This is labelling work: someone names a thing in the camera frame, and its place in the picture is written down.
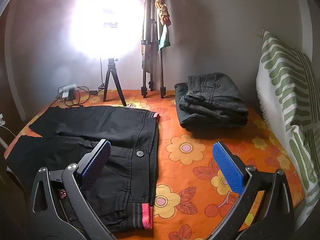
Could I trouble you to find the white power cable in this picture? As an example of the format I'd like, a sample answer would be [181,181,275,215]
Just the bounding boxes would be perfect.
[0,114,16,150]

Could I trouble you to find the thin black cable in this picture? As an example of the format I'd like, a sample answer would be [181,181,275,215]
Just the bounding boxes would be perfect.
[56,86,91,107]

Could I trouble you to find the bright lamp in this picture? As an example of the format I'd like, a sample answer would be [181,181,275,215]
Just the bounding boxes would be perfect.
[67,0,146,58]

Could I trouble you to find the black pants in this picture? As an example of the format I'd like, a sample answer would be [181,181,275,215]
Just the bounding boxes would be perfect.
[6,105,160,233]

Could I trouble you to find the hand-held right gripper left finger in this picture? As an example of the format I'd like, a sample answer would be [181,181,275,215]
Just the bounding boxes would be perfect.
[29,139,118,240]

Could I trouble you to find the white power strip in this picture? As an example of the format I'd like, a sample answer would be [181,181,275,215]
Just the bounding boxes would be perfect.
[58,84,77,100]

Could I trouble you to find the black lamp cable with switch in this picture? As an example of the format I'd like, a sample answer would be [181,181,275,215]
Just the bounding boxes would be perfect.
[89,56,105,95]

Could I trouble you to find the orange floral bedsheet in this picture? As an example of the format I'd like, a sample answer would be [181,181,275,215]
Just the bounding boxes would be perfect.
[4,89,307,240]

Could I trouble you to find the tall metal tripod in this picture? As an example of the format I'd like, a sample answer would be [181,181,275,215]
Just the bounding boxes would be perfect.
[141,0,167,99]

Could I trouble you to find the dark grey folded pants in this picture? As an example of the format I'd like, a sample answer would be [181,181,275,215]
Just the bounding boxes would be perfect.
[174,82,248,132]

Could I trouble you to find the grey checked folded pants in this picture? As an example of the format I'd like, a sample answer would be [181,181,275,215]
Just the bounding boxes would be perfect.
[184,72,249,113]

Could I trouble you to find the light green cloth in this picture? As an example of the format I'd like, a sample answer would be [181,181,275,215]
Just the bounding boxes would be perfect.
[158,25,172,54]

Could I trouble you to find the orange brown cloth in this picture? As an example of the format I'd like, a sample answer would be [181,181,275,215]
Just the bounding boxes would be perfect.
[147,0,172,27]

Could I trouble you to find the small black tripod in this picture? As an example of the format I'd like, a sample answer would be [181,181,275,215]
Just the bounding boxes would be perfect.
[103,57,127,107]

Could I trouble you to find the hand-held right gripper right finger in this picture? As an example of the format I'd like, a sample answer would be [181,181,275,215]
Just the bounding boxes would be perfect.
[207,142,294,240]

